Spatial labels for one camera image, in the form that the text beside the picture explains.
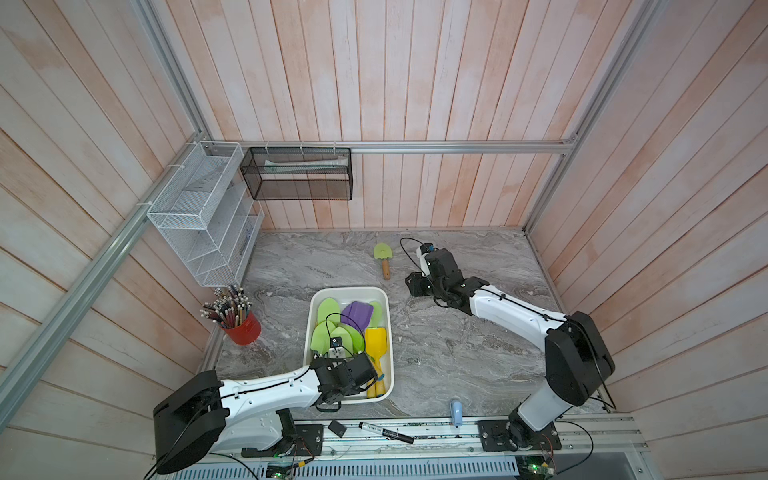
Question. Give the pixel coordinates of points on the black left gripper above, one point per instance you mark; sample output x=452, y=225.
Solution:
x=352, y=390

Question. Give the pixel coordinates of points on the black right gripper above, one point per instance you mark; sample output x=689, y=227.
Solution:
x=415, y=283

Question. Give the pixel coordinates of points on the green shovel wooden handle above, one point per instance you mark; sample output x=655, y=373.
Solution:
x=329, y=311
x=383, y=253

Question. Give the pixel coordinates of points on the bright green yellow-handled shovel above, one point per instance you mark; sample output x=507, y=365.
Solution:
x=352, y=340

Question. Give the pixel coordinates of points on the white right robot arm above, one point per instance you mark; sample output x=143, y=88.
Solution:
x=577, y=360

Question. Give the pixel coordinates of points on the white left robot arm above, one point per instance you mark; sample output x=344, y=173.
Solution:
x=207, y=414

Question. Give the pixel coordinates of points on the yellow plastic shovel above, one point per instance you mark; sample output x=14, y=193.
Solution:
x=376, y=348

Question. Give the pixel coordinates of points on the green shovel at back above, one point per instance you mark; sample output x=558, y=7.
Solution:
x=376, y=315

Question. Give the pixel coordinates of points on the white storage box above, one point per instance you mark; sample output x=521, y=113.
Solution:
x=344, y=296

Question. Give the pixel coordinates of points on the small black block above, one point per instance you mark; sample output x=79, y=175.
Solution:
x=337, y=428

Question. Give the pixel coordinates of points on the black marker pen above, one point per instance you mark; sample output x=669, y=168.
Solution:
x=387, y=433

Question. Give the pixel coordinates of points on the light blue small bottle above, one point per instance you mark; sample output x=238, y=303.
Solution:
x=456, y=410

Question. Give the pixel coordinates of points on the red pencil cup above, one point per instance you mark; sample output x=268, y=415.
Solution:
x=232, y=312

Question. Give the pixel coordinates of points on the black mesh basket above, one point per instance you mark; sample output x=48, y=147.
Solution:
x=298, y=173

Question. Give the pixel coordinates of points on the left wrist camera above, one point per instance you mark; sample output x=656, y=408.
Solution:
x=340, y=348

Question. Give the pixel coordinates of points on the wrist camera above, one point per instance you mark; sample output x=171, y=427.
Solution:
x=423, y=250
x=340, y=348

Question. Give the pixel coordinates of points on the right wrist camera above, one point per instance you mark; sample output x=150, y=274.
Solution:
x=423, y=250

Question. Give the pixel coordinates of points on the pink handled purple shovel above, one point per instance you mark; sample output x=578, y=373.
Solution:
x=357, y=315

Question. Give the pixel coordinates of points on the white wire shelf rack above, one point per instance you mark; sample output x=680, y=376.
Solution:
x=207, y=215

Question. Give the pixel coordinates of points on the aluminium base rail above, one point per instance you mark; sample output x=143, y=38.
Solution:
x=583, y=446

